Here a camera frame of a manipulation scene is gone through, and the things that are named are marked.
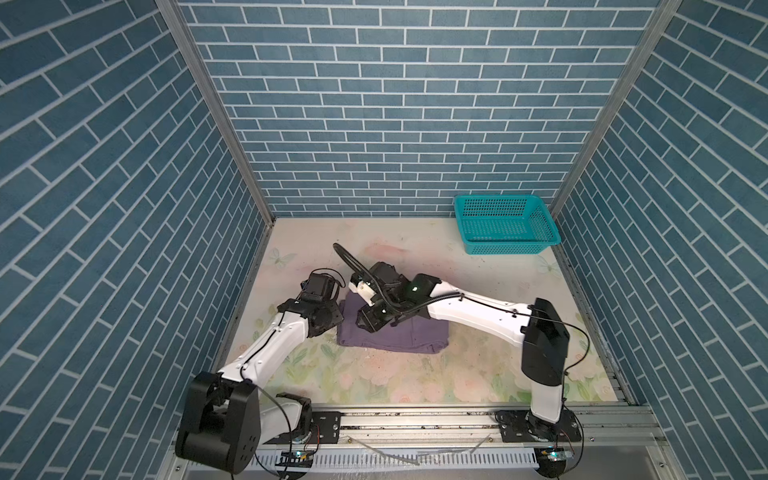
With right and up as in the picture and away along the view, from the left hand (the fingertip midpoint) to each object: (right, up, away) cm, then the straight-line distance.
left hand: (335, 316), depth 87 cm
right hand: (+8, +2, -9) cm, 12 cm away
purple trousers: (+25, -5, -2) cm, 26 cm away
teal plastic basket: (+62, +29, +32) cm, 76 cm away
